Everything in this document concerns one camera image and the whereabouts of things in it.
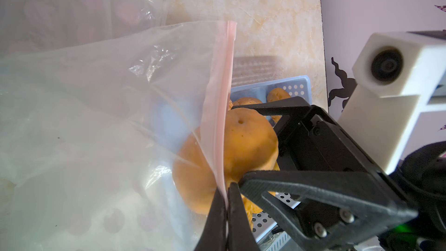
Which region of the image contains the clear zipper bag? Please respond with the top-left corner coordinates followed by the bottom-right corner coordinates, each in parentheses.
top-left (1, 0), bottom-right (236, 251)

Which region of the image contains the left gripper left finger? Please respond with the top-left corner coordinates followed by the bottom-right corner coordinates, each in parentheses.
top-left (194, 189), bottom-right (227, 251)

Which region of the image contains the orange potato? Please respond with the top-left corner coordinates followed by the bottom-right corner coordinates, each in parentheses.
top-left (267, 88), bottom-right (291, 103)
top-left (172, 108), bottom-right (279, 215)
top-left (232, 97), bottom-right (262, 107)

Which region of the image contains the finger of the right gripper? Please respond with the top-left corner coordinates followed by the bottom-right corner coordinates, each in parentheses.
top-left (239, 171), bottom-right (418, 251)
top-left (232, 96), bottom-right (311, 116)

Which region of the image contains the light blue plastic basket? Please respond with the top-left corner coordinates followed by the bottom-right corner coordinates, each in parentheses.
top-left (230, 76), bottom-right (312, 251)

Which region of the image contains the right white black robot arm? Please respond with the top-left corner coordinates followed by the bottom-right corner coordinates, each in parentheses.
top-left (239, 97), bottom-right (446, 251)

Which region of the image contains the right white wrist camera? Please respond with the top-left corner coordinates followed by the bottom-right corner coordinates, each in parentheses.
top-left (338, 30), bottom-right (446, 174)

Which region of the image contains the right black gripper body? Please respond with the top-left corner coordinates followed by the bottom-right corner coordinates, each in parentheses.
top-left (273, 104), bottom-right (419, 251)

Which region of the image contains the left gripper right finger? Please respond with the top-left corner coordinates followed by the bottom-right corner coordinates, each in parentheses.
top-left (227, 182), bottom-right (260, 251)

